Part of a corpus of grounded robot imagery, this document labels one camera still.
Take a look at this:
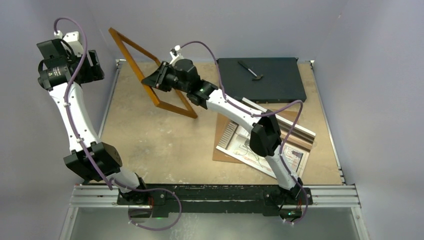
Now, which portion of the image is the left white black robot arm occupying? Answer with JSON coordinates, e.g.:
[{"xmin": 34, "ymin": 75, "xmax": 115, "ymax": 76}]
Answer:
[{"xmin": 36, "ymin": 38, "xmax": 149, "ymax": 205}]

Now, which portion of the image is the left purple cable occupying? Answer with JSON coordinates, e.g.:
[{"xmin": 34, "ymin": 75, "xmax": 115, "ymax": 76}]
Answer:
[{"xmin": 53, "ymin": 17, "xmax": 183, "ymax": 232}]

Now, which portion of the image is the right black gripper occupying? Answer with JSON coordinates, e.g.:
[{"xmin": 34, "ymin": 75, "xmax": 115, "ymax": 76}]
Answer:
[{"xmin": 143, "ymin": 61, "xmax": 191, "ymax": 93}]

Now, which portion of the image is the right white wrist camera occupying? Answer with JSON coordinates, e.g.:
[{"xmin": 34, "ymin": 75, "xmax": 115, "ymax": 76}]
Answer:
[{"xmin": 169, "ymin": 45, "xmax": 184, "ymax": 66}]

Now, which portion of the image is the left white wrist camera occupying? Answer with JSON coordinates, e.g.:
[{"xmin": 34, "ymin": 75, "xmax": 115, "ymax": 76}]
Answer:
[{"xmin": 53, "ymin": 30, "xmax": 84, "ymax": 58}]

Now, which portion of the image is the glossy plant photo print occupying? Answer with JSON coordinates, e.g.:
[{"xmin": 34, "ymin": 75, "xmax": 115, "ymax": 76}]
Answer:
[{"xmin": 215, "ymin": 120, "xmax": 316, "ymax": 179}]

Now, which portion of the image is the dark flat equipment case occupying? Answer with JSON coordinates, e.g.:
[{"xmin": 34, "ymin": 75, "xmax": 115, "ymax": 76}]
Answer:
[{"xmin": 217, "ymin": 57, "xmax": 307, "ymax": 104}]

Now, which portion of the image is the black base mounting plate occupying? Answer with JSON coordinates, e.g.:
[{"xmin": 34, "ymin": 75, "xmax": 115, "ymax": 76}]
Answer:
[{"xmin": 117, "ymin": 183, "xmax": 313, "ymax": 218}]

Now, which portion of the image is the brown cardboard backing board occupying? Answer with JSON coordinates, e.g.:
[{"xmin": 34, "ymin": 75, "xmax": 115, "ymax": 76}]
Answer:
[{"xmin": 212, "ymin": 110, "xmax": 296, "ymax": 164}]

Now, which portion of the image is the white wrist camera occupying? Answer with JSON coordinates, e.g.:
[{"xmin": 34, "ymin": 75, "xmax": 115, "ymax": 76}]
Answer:
[
  {"xmin": 53, "ymin": 30, "xmax": 84, "ymax": 58},
  {"xmin": 169, "ymin": 45, "xmax": 184, "ymax": 66}
]

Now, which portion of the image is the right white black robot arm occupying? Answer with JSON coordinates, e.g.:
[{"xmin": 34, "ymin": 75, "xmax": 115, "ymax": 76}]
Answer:
[{"xmin": 141, "ymin": 59, "xmax": 308, "ymax": 204}]

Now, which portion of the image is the small black handled hammer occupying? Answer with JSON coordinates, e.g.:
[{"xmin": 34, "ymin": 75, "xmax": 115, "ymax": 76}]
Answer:
[{"xmin": 237, "ymin": 60, "xmax": 264, "ymax": 81}]

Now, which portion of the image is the brown wooden picture frame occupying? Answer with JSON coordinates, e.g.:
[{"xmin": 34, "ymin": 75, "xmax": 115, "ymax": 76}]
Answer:
[{"xmin": 108, "ymin": 27, "xmax": 199, "ymax": 119}]

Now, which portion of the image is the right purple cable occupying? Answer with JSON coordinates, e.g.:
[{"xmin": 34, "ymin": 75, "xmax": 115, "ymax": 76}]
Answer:
[{"xmin": 178, "ymin": 41, "xmax": 310, "ymax": 226}]

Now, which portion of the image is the purple cable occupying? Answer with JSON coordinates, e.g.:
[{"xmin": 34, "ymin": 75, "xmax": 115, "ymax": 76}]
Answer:
[
  {"xmin": 53, "ymin": 17, "xmax": 183, "ymax": 232},
  {"xmin": 178, "ymin": 41, "xmax": 310, "ymax": 226}
]

